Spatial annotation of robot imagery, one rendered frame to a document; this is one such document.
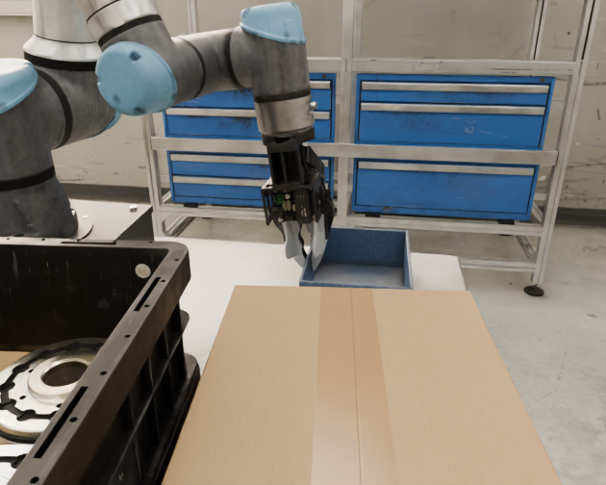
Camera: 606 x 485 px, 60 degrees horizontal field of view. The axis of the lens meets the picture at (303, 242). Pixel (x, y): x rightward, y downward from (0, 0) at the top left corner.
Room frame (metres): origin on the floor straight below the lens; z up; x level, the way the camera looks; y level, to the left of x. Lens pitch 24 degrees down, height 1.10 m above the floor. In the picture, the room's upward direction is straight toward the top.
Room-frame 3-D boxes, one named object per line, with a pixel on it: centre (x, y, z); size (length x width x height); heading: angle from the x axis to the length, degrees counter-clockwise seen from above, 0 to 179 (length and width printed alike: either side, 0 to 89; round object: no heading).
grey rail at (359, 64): (2.13, -0.17, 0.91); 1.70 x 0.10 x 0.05; 81
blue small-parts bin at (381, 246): (0.71, -0.08, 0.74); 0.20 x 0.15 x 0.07; 172
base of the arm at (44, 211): (0.70, 0.40, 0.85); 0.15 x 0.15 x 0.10
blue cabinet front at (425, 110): (2.04, -0.56, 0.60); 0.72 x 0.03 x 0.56; 81
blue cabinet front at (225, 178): (2.16, 0.23, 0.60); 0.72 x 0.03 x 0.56; 81
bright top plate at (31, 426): (0.30, 0.17, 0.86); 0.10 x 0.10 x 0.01
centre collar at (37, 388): (0.30, 0.17, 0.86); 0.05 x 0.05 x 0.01
